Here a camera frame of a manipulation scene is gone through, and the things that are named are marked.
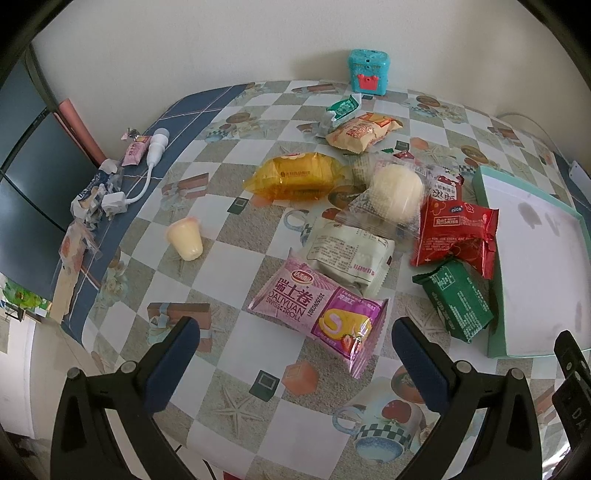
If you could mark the white cream snack package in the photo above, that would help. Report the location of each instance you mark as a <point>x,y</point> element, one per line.
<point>355,258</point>

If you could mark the dark green snack packet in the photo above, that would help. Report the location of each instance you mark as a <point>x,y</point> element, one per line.
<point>457,299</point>

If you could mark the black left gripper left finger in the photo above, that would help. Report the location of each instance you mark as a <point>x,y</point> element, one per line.
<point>83,444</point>

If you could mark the white charger with cable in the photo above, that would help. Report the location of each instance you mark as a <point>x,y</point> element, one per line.
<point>116,203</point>

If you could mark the small red candy wrapper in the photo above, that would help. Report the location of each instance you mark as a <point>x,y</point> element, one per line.
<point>401,150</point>

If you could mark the red snack packet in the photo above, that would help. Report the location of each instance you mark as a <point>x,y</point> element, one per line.
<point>454,228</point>

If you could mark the teal rimmed white tray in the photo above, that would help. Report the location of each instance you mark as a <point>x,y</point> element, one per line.
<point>541,284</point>

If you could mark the pink rolled paper tube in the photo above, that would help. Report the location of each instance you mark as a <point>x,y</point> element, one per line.
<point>80,131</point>

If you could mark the dark blue cabinet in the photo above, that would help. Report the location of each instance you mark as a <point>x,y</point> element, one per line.
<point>42,169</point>

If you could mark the round bun clear package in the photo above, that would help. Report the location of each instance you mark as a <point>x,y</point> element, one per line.
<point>391,205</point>

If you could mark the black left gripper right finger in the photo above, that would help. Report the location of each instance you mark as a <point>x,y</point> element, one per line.
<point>508,444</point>

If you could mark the pink small sachet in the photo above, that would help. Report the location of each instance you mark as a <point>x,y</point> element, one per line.
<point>137,147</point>

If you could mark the teal toy box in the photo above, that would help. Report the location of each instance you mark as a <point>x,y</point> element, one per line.
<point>369,71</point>

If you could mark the green foil snack packet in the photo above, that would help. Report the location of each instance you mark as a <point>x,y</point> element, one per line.
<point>343,110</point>

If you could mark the crumpled blue white wrapper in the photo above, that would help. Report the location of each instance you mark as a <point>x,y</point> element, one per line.
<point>86,206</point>

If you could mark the orange cracker snack bag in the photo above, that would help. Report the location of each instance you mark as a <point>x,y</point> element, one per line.
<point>358,134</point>

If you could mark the yellow bread package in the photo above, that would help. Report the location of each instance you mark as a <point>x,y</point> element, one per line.
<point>298,177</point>

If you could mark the oat cookie clear wrapper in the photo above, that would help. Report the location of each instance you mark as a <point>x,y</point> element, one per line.
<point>365,167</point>

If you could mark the clear wrapper on edge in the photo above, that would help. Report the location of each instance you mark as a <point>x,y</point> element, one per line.
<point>77,240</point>

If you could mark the yellow jelly pudding cup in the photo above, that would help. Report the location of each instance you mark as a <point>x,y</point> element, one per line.
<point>184,236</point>

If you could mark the checkered patterned tablecloth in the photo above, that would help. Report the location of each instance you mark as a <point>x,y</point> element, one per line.
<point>259,399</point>

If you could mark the white power adapter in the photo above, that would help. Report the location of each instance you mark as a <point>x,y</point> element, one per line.
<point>580,177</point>

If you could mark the pink swiss roll package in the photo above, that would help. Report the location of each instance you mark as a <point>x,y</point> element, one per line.
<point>345,323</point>

